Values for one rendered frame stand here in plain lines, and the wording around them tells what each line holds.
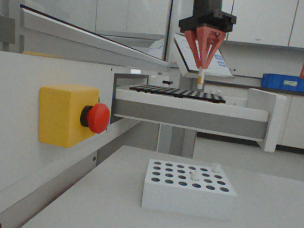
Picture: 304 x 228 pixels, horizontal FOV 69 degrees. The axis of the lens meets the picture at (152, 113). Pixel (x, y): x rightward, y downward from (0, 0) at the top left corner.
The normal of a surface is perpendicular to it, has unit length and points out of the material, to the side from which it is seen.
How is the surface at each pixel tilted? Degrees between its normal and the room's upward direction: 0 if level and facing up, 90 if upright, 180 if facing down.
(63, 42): 90
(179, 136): 90
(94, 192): 0
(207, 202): 90
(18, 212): 90
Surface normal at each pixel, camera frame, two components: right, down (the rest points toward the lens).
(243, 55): -0.18, 0.17
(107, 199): 0.12, -0.97
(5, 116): 0.96, 0.16
